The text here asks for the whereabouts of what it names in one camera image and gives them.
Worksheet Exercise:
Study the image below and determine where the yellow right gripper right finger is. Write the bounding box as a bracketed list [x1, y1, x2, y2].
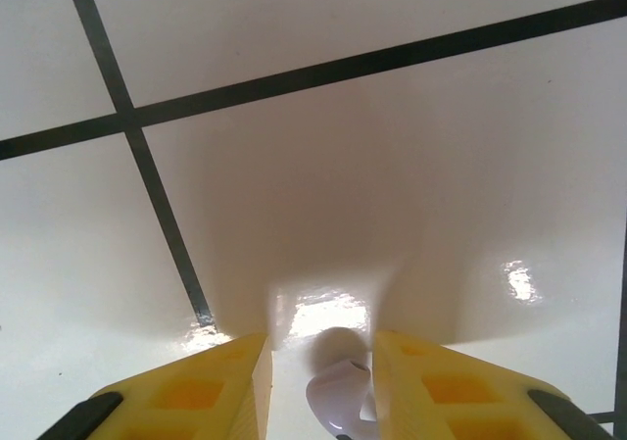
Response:
[372, 330, 616, 440]

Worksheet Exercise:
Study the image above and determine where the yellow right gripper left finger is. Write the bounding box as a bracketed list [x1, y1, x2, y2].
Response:
[72, 330, 273, 440]

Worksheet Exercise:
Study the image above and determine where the purple wireless earbud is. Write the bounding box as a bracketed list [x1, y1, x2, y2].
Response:
[306, 329, 379, 440]

